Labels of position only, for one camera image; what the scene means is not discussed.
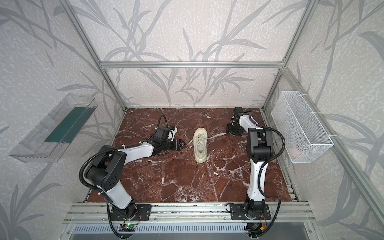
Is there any cream white sneaker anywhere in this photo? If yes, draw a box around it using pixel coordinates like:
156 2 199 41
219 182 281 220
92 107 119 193
193 128 208 163

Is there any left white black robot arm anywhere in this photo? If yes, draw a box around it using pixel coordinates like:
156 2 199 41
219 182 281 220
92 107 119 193
79 126 186 219

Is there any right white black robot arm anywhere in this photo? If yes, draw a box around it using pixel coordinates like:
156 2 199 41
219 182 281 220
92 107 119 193
227 107 284 220

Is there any pink object in basket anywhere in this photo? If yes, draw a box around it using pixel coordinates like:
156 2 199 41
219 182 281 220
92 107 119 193
288 147 304 159

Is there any green lit circuit board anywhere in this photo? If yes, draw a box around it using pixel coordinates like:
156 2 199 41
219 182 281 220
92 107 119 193
119 224 138 233

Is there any right wiring connector bundle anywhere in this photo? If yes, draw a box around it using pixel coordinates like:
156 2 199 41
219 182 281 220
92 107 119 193
245 223 267 233

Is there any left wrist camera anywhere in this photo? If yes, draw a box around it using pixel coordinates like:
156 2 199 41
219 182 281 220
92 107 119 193
168 126 178 141

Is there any white wire mesh basket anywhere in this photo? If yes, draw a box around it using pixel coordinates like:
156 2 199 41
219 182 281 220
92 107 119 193
272 91 334 164

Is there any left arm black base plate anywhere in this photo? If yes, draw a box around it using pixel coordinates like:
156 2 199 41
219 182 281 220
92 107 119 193
111 204 152 221

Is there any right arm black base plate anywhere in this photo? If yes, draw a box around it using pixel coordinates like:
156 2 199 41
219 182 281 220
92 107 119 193
226 203 272 221

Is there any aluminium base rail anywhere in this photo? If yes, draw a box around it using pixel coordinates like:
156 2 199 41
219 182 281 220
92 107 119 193
53 201 325 240

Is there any clear plastic wall bin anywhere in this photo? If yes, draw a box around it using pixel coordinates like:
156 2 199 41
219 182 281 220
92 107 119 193
9 94 98 163

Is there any aluminium frame cage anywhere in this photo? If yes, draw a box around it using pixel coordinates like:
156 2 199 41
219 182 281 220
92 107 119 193
59 1 384 224

